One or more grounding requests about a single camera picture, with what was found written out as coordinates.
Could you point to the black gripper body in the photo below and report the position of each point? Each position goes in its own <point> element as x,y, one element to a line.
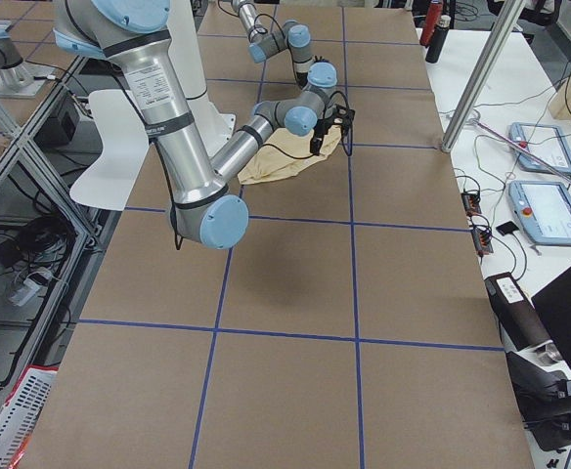
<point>301,80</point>
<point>323,129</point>

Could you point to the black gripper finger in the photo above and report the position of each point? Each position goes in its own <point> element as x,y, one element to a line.
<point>301,81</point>
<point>316,144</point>

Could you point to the beige long-sleeve printed shirt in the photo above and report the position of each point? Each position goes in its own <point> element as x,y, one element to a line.
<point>286,155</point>

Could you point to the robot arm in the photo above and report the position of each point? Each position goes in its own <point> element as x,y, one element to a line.
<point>134,36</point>
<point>292,36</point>

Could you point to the reacher grabber stick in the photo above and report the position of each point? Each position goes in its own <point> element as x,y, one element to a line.
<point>512,144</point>

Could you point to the red water bottle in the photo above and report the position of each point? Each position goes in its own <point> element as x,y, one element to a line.
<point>434,11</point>

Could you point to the black water bottle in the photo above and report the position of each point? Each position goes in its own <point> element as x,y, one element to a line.
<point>438,39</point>

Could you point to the brown paper table cover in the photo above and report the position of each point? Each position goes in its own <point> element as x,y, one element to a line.
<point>349,328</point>

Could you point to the far blue teach pendant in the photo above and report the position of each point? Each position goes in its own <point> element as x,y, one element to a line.
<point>545,141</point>

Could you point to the blue teach pendant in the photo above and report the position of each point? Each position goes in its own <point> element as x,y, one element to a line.
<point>545,141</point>
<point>543,210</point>

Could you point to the white plastic chair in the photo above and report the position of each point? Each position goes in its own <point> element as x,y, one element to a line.
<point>109,181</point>

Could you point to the near blue teach pendant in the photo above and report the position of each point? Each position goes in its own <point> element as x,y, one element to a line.
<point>543,210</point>

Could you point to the white red plastic basket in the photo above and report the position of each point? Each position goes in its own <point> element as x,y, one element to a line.
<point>20,411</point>

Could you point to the grey aluminium frame post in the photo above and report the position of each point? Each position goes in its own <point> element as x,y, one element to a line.
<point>495,42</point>

